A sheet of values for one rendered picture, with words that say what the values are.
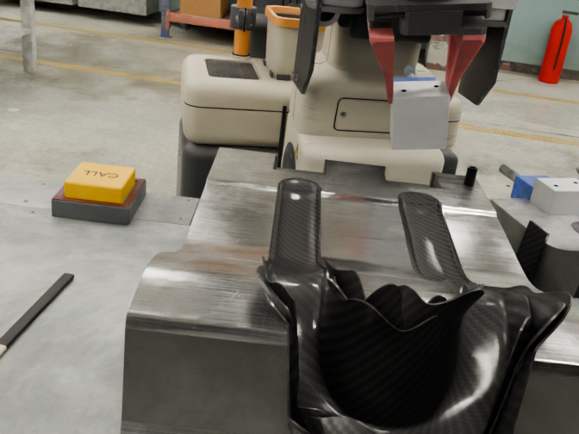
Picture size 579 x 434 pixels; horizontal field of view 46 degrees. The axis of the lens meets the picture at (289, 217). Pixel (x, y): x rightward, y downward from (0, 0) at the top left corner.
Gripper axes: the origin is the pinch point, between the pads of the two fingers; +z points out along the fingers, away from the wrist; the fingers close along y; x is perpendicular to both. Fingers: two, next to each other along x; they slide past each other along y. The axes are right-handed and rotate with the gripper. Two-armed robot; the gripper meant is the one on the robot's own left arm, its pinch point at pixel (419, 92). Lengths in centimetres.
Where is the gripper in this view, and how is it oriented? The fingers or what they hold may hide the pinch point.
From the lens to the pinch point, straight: 66.0
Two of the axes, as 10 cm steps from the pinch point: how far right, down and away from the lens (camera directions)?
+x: 0.6, -5.5, 8.3
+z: 0.4, 8.4, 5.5
